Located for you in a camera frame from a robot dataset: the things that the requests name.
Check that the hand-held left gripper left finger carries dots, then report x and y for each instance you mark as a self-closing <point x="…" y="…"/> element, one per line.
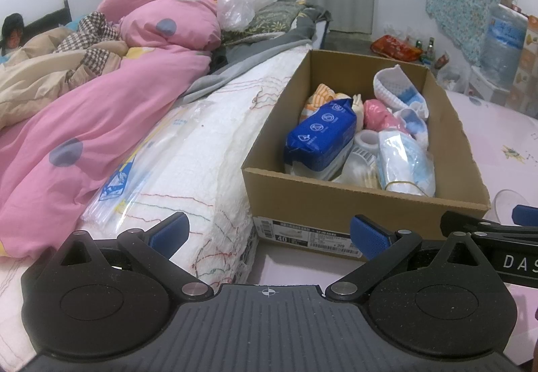
<point x="170" y="231"/>

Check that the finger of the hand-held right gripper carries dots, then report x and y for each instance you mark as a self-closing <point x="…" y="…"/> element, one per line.
<point x="517" y="258"/>
<point x="525" y="214"/>

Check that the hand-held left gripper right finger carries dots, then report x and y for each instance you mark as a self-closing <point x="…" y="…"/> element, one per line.
<point x="367" y="235"/>

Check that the clear drinking glass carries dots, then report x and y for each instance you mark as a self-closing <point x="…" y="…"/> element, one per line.
<point x="504" y="204"/>

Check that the brown cardboard box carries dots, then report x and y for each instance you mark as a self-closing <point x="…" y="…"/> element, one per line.
<point x="336" y="204"/>

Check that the cotton swab packet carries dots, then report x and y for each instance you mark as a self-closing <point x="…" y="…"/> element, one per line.
<point x="357" y="172"/>

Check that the blue face mask bundle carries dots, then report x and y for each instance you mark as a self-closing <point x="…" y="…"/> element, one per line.
<point x="403" y="162"/>

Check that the small white tape roll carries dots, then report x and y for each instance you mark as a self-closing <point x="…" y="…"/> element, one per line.
<point x="365" y="141"/>

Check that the pink plastic bag roll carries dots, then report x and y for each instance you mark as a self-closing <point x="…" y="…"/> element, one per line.
<point x="376" y="113"/>

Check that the white blue knitted baby shoe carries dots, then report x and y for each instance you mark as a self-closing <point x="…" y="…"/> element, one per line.
<point x="393" y="84"/>
<point x="414" y="122"/>

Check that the cream yellow towel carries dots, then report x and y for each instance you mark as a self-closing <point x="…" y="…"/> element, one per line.
<point x="356" y="102"/>

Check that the orange striped sock bundle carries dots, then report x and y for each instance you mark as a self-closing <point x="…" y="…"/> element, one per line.
<point x="321" y="97"/>

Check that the clear plastic package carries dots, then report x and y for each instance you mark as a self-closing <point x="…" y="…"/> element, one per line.
<point x="126" y="183"/>

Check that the white quilted mattress cover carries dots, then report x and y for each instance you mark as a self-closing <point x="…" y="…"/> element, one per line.
<point x="210" y="145"/>

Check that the pink duvet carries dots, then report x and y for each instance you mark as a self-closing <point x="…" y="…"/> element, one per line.
<point x="84" y="111"/>

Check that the white plastic bag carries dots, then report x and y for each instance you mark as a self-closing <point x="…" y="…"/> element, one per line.
<point x="452" y="78"/>

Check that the large water bottle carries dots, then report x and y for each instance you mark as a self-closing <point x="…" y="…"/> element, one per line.
<point x="502" y="44"/>

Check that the grey bedsheet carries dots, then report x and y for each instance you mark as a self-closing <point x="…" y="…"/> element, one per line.
<point x="252" y="61"/>

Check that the red snack bag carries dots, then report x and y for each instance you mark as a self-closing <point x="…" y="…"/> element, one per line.
<point x="395" y="47"/>

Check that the small green glass bottle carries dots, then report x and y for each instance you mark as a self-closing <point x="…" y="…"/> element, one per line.
<point x="429" y="48"/>

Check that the beige blanket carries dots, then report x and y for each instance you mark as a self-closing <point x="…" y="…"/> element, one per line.
<point x="33" y="73"/>

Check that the brown checkered cloth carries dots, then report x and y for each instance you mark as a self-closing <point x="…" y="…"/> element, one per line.
<point x="92" y="25"/>

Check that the green floral pillow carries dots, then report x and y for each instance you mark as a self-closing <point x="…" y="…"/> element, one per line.
<point x="273" y="17"/>

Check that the clear plastic bag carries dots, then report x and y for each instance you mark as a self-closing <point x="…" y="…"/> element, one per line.
<point x="239" y="2"/>

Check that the black bed headboard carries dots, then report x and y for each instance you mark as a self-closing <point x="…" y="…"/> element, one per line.
<point x="50" y="17"/>

